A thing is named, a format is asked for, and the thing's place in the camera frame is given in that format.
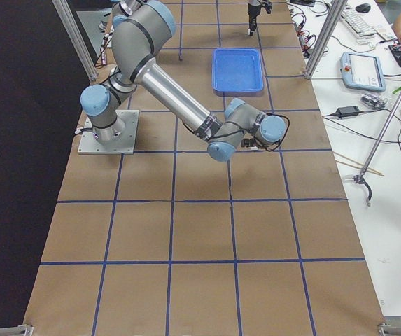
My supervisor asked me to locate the black computer mouse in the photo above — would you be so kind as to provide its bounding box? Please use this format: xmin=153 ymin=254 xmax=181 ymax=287
xmin=355 ymin=3 xmax=371 ymax=13

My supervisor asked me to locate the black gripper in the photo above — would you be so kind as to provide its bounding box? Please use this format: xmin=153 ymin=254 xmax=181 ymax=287
xmin=247 ymin=0 xmax=272 ymax=35
xmin=241 ymin=138 xmax=259 ymax=148

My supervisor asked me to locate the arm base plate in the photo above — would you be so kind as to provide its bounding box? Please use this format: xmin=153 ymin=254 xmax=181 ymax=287
xmin=78 ymin=109 xmax=139 ymax=155

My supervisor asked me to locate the teach pendant tablet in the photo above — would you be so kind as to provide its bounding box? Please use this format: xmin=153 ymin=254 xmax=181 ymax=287
xmin=340 ymin=52 xmax=386 ymax=92

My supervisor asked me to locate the aluminium frame post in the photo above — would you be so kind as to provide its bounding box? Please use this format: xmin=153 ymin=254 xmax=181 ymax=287
xmin=304 ymin=0 xmax=347 ymax=80
xmin=52 ymin=0 xmax=98 ymax=83

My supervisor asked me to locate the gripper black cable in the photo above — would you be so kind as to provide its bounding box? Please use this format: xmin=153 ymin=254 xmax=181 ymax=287
xmin=199 ymin=113 xmax=290 ymax=153

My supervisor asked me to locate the reacher grabber tool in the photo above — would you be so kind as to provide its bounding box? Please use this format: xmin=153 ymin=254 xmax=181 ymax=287
xmin=353 ymin=86 xmax=401 ymax=207

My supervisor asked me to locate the rear aluminium frame post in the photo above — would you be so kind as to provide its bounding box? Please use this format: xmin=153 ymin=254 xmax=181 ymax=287
xmin=52 ymin=0 xmax=98 ymax=83

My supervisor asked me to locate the wooden chopstick pair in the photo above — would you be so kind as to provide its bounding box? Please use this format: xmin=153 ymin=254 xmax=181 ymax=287
xmin=333 ymin=151 xmax=384 ymax=176

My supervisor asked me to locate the white keyboard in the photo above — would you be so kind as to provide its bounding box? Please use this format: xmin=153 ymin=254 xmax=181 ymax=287
xmin=340 ymin=8 xmax=377 ymax=39

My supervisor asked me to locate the blue plastic tray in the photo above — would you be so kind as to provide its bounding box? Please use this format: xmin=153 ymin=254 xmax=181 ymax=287
xmin=211 ymin=48 xmax=264 ymax=94

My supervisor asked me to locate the black power adapter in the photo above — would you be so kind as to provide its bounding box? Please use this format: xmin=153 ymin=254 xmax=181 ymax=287
xmin=335 ymin=106 xmax=360 ymax=119

